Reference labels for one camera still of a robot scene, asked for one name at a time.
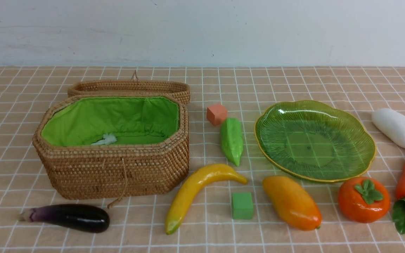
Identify green glass leaf plate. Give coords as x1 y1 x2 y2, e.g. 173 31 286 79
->
254 100 377 183

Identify orange foam cube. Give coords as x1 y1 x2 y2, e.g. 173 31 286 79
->
207 103 228 126

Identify orange persimmon green calyx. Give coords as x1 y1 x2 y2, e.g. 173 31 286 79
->
337 177 391 223

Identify yellow banana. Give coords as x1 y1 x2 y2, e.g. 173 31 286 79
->
164 163 248 235

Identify green foam cube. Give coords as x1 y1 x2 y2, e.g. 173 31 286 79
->
231 192 254 220

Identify woven wicker basket green lining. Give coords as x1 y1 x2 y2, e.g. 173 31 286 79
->
32 94 190 200

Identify purple eggplant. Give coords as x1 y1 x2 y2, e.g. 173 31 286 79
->
18 204 110 233

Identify orange yellow mango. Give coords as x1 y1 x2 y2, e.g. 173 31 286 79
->
262 175 322 231

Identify woven wicker basket lid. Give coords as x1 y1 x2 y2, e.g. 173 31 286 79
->
67 71 191 104

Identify white radish green leaves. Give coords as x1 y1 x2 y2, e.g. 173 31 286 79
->
371 108 405 149

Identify checkered beige tablecloth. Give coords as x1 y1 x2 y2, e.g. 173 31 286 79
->
0 67 405 253

